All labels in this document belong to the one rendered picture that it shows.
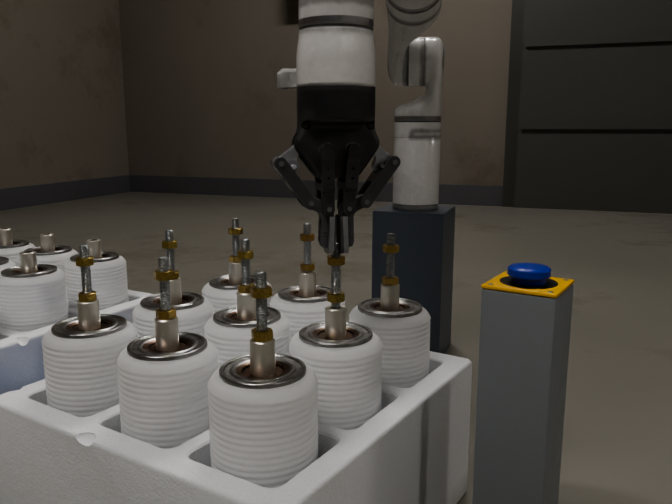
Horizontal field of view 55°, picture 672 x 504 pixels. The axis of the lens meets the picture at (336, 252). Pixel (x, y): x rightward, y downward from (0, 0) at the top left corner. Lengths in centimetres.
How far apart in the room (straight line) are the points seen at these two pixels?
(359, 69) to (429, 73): 67
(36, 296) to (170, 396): 43
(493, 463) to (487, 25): 347
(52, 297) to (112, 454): 43
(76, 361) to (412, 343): 35
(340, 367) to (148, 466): 19
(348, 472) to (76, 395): 29
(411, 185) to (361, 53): 68
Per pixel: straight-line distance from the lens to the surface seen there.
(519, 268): 63
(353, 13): 61
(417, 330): 73
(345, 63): 60
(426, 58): 126
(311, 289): 81
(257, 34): 441
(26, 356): 98
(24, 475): 77
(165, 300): 63
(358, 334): 66
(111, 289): 109
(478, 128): 395
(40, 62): 437
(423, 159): 126
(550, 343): 62
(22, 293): 101
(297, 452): 56
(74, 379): 71
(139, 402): 63
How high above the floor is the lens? 46
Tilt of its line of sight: 11 degrees down
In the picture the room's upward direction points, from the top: straight up
